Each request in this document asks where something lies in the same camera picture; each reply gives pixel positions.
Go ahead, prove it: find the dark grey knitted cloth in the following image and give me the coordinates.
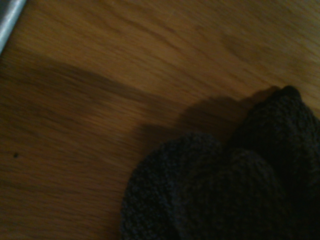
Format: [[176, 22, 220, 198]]
[[119, 85, 320, 240]]

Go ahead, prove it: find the stainless steel sink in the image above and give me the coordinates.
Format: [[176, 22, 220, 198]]
[[0, 0, 27, 55]]

